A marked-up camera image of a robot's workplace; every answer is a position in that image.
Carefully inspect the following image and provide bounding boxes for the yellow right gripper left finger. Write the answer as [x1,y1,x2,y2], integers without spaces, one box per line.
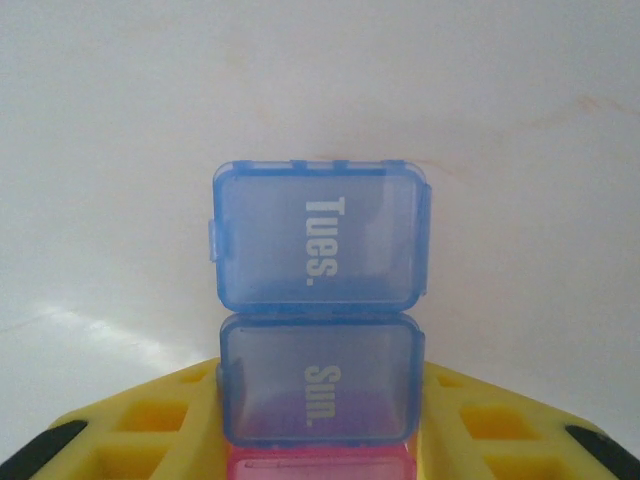
[0,355,231,480]

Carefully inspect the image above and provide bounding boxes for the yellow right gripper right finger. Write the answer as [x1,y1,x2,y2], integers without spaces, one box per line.
[417,360,640,480]

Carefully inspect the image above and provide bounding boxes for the blue and pink toy block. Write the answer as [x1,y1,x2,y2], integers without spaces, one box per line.
[215,312,428,446]

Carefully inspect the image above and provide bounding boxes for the pink pill box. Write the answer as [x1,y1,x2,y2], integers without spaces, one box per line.
[227,439,417,480]

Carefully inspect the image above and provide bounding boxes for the blue pill box Tues.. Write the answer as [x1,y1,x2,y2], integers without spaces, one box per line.
[206,158,434,317]

